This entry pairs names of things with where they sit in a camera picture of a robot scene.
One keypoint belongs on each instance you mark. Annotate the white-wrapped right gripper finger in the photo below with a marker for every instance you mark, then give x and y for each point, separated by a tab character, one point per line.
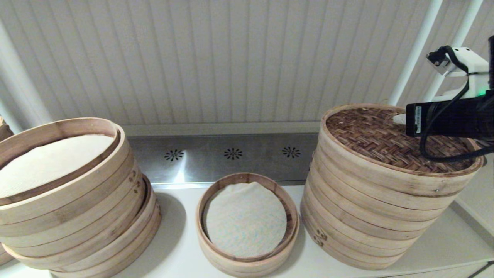
400	116
400	121

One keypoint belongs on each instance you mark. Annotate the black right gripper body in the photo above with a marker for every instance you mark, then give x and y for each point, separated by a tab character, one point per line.
463	117

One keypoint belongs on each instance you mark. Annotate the woven bamboo steamer lid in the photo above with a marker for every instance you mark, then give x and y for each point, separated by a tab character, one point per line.
366	135

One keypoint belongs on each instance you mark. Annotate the large bamboo steamer basket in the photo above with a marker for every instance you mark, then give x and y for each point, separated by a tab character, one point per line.
347	251
154	210
115	270
386	210
77	208
4	255

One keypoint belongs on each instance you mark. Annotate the small white steamer liner cloth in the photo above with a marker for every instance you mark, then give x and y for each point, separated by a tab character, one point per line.
247	220

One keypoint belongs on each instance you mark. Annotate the small bamboo steamer basket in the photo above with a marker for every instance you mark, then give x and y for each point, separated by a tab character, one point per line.
247	266

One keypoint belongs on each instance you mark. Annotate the large white steamer liner cloth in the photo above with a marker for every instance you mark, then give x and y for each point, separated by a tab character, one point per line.
50	166

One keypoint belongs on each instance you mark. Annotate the dark-spotted bamboo steamer basket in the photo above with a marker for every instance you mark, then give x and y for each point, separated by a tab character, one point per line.
4	131

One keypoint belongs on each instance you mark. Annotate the stainless steel vent panel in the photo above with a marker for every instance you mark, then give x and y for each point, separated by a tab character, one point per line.
212	166

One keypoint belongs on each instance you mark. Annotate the thick white pipe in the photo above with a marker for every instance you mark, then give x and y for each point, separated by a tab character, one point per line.
19	85

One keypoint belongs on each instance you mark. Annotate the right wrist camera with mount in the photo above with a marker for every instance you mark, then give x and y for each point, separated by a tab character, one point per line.
476	65

